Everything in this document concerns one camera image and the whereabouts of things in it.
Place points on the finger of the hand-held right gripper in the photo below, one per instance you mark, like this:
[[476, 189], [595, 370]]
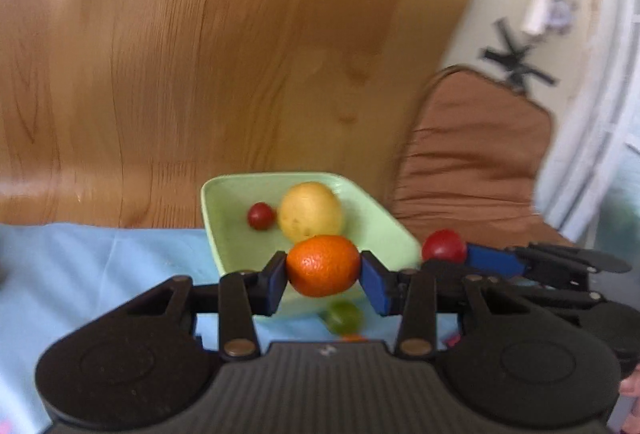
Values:
[[492, 260], [450, 268]]

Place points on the black tape cross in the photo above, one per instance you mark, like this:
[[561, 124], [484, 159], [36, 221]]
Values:
[[517, 59]]

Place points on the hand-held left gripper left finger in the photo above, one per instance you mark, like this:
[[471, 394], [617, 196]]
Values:
[[276, 283]]

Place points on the white window frame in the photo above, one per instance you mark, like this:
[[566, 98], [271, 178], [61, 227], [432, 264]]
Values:
[[590, 89]]

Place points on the red cherry tomato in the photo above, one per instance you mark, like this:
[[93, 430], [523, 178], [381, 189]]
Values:
[[261, 216], [444, 246]]

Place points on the brown seat cushion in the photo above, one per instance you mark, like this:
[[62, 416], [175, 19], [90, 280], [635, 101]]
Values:
[[475, 154]]

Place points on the yellow pear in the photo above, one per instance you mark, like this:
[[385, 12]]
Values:
[[307, 209]]

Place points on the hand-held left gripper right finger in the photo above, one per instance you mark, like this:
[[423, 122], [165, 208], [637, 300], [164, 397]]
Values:
[[375, 285]]

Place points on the green citrus fruit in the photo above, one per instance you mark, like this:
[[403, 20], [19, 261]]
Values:
[[344, 316]]

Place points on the light green bowl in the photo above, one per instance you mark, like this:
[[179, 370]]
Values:
[[230, 214]]

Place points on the printed blue blanket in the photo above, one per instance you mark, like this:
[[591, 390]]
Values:
[[100, 264]]

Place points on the person's right hand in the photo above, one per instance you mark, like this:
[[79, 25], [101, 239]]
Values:
[[632, 391]]

